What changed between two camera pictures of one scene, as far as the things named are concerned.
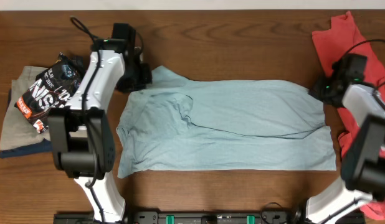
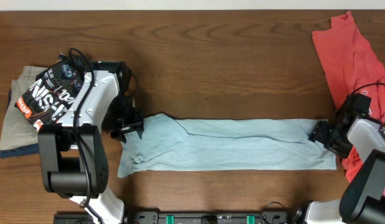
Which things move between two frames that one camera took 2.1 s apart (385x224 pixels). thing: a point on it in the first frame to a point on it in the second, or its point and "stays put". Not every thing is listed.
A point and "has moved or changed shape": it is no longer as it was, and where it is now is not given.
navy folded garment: [45, 146] stays put
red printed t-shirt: [331, 46] stays put
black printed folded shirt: [53, 87] stays put
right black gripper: [316, 91] to [318, 132]
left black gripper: [146, 79] to [137, 124]
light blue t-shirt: [169, 123] has moved or changed shape
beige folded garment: [19, 130] stays put
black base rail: [196, 217] stays put
